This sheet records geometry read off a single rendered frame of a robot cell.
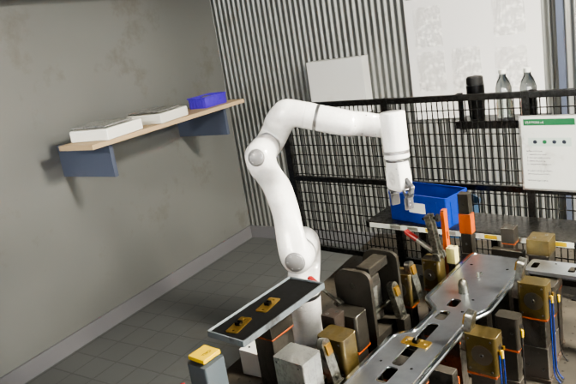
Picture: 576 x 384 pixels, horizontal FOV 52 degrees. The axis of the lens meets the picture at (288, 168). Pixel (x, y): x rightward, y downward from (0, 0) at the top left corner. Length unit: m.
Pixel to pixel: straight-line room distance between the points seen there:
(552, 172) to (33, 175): 3.10
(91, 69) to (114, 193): 0.92
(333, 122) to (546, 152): 0.95
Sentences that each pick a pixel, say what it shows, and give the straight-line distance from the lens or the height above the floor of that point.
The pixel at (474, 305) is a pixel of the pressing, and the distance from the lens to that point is 2.00.
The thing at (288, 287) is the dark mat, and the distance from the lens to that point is 1.86.
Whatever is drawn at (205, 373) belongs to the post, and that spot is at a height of 1.13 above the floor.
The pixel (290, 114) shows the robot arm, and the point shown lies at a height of 1.65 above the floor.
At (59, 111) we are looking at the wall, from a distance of 4.33.
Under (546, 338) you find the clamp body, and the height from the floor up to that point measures 0.86.
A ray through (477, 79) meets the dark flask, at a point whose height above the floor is 1.60.
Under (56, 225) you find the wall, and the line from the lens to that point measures 4.31.
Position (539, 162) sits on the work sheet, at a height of 1.26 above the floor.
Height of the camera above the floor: 1.93
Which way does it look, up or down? 13 degrees down
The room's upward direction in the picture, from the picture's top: 9 degrees counter-clockwise
